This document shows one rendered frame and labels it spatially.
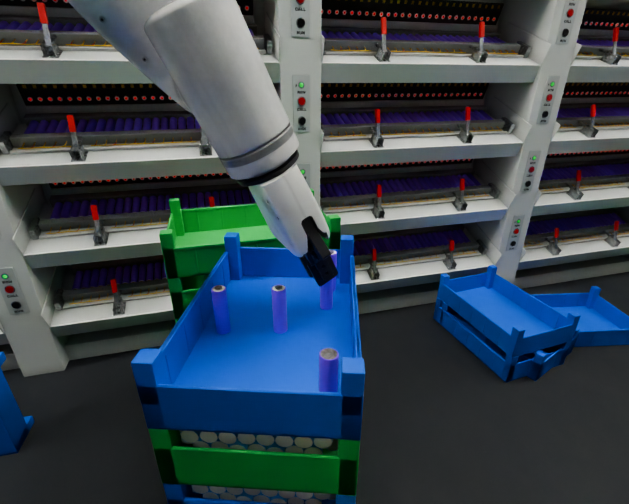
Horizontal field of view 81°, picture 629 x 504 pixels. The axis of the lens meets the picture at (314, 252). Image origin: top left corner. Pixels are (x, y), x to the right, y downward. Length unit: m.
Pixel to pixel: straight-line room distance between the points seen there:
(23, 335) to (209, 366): 0.78
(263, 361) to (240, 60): 0.31
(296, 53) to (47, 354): 0.96
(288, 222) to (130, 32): 0.24
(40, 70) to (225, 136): 0.63
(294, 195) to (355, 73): 0.62
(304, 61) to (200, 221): 0.42
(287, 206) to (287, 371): 0.18
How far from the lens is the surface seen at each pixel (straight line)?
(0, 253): 1.08
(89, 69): 0.93
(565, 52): 1.30
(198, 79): 0.37
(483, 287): 1.33
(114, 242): 1.01
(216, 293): 0.46
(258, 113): 0.37
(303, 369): 0.44
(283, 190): 0.39
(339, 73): 0.96
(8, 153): 1.05
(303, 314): 0.52
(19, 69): 0.97
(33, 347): 1.19
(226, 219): 0.82
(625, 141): 1.56
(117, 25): 0.45
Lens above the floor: 0.70
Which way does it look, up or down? 25 degrees down
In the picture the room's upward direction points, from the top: straight up
